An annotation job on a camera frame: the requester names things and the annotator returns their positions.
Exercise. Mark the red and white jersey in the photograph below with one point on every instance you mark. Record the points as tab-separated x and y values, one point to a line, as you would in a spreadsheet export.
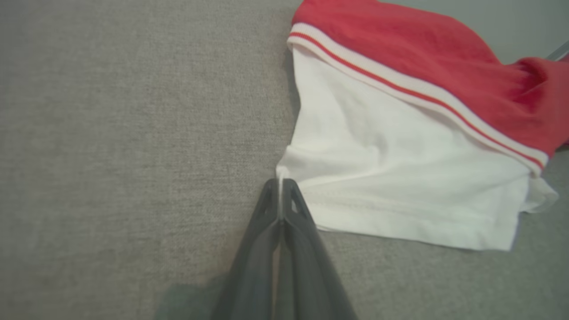
391	155

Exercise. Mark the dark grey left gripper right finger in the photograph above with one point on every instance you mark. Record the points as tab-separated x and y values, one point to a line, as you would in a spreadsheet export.
306	275

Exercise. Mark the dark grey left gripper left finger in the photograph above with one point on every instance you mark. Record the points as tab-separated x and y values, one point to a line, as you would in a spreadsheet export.
253	266

